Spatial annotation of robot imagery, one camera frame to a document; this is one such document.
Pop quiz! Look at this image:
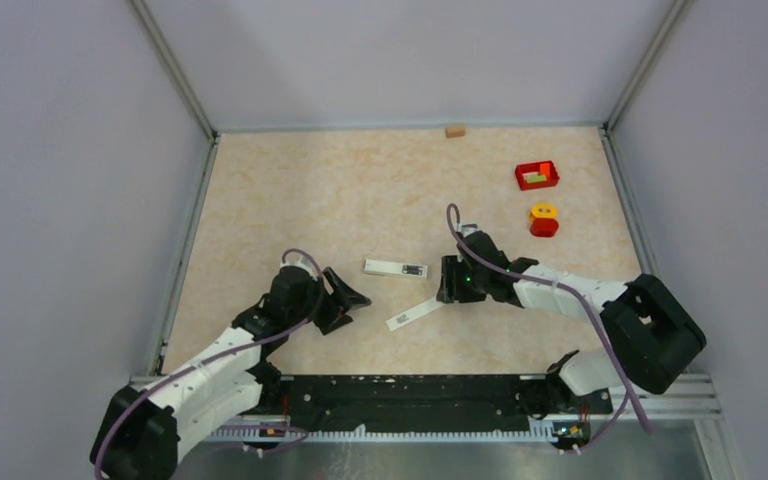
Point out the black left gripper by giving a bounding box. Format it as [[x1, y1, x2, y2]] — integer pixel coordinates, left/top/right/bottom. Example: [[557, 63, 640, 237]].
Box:
[[287, 267, 370, 334]]

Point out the long white battery cover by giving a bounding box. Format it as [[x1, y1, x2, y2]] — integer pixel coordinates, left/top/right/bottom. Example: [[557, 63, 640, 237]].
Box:
[[385, 298, 443, 332]]

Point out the long white remote control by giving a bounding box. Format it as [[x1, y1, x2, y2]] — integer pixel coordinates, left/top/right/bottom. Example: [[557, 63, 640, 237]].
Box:
[[363, 259, 428, 279]]

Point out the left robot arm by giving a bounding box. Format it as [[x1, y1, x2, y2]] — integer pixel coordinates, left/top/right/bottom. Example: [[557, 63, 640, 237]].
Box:
[[89, 263, 371, 479]]

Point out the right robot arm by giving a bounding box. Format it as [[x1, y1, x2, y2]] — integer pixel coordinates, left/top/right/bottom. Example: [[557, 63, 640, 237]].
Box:
[[437, 224, 707, 412]]

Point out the red block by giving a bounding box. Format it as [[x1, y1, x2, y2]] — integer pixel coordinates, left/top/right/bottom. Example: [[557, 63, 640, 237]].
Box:
[[530, 218, 559, 238]]

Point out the yellow block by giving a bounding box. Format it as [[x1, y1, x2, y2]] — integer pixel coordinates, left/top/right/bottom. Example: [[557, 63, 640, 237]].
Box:
[[529, 204, 558, 221]]

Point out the red bin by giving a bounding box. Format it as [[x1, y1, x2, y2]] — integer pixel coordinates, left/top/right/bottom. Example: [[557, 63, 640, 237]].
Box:
[[514, 160, 560, 191]]

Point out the small wooden block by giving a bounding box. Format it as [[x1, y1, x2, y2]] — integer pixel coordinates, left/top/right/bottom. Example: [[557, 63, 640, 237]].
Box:
[[444, 125, 466, 139]]

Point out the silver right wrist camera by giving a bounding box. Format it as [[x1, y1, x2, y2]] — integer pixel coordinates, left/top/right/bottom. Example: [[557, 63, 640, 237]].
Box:
[[455, 224, 481, 238]]

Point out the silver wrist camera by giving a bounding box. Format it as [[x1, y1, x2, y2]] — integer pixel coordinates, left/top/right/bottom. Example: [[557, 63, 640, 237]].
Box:
[[455, 224, 481, 238], [280, 256, 319, 279]]

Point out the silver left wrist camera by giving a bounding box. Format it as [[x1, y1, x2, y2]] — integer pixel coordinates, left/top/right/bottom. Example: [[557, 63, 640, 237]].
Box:
[[280, 256, 319, 279]]

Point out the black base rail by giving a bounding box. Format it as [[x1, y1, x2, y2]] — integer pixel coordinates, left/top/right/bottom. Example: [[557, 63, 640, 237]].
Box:
[[241, 374, 614, 434]]

